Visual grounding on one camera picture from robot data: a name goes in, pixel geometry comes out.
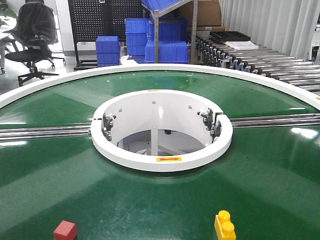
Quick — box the yellow toy brick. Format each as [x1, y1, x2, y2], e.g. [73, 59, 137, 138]
[214, 210, 236, 240]

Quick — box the red cube block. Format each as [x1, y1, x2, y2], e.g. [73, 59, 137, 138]
[53, 220, 78, 240]

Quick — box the yellow arrow sticker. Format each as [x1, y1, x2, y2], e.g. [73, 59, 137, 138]
[156, 156, 182, 162]

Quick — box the large blue front crate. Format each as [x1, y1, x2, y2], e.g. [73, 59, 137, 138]
[144, 40, 189, 64]

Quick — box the small blue crate stack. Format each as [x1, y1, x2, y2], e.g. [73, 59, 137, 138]
[95, 35, 120, 67]

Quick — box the tall blue crate stack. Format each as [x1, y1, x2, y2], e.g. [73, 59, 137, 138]
[124, 18, 149, 56]

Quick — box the right steel roller bar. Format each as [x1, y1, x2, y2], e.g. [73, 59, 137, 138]
[230, 113, 320, 128]

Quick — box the steel roller bar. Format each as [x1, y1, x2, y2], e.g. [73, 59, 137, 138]
[0, 124, 91, 142]
[230, 113, 320, 128]

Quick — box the grey metal shelf rack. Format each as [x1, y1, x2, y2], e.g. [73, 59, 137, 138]
[141, 0, 199, 64]

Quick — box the black compartment tray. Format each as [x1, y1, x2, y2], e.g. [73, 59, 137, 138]
[210, 31, 251, 42]

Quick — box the white flat tray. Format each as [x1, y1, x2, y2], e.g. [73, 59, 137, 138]
[224, 40, 259, 50]

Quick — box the cardboard box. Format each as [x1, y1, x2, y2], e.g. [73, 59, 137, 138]
[175, 0, 222, 27]

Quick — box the black pegboard stand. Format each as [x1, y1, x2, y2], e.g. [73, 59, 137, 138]
[68, 0, 146, 70]

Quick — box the left steel roller bar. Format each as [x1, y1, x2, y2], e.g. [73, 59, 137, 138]
[0, 124, 91, 142]

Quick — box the white outer conveyor rim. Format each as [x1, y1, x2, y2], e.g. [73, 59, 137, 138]
[0, 63, 320, 109]

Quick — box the black office chair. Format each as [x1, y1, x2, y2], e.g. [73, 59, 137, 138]
[5, 0, 58, 87]

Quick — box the metal roller conveyor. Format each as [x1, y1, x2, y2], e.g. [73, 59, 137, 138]
[195, 32, 320, 95]

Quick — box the white inner conveyor ring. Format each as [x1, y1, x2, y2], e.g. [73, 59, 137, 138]
[90, 88, 234, 173]

